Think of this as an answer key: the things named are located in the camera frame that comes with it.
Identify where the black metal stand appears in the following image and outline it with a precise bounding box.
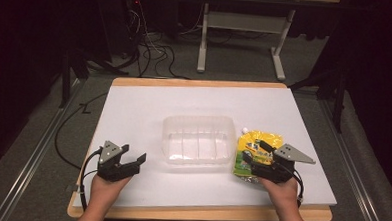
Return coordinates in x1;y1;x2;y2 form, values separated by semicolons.
57;47;92;111
286;66;350;135

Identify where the metal floor rail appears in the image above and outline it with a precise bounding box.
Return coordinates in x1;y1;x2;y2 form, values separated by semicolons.
0;75;83;221
312;95;388;221

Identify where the tangle of floor cables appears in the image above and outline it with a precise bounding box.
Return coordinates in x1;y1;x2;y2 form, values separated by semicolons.
117;0;194;81

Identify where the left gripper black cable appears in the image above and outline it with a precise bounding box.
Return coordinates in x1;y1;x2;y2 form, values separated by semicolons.
76;146;102;213

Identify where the clear plastic container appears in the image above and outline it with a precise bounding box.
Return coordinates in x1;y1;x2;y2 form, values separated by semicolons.
160;113;239;168

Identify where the black floor cable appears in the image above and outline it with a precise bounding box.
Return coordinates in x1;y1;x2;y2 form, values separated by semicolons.
52;89;110;173

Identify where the person's right hand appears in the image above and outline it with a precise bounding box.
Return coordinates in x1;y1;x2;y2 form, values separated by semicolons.
257;175;300;210

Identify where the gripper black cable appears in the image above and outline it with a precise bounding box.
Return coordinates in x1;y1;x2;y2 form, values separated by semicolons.
290;168;307;209
76;146;102;213

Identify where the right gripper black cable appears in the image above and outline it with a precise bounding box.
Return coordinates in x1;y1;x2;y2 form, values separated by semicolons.
290;168;307;209

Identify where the white metal desk frame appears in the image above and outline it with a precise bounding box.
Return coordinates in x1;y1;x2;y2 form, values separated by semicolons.
195;2;297;83

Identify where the yellow spouted food pouch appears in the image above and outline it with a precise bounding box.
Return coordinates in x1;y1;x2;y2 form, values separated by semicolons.
232;126;285;189

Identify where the person's left hand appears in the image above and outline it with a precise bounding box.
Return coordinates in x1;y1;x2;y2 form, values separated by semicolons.
89;173;133;207

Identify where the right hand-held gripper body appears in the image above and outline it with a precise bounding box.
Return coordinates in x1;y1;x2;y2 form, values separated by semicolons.
250;141;318;187

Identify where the white table cover sheet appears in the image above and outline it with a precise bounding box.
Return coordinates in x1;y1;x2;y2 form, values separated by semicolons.
72;78;343;220

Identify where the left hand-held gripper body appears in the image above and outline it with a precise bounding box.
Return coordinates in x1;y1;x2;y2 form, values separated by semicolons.
96;139;143;184

